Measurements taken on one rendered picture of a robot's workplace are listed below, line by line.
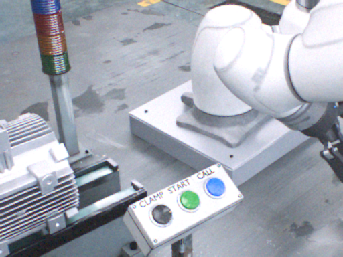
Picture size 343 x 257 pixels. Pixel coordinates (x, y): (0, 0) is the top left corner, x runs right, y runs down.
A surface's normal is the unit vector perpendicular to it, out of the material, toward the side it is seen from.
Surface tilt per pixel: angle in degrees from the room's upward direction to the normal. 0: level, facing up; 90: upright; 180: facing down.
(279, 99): 118
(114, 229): 90
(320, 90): 110
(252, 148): 2
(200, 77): 90
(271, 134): 2
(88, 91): 0
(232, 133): 15
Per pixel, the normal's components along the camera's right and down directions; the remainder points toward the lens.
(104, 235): 0.61, 0.47
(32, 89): -0.01, -0.80
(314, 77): -0.66, 0.45
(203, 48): -0.75, 0.19
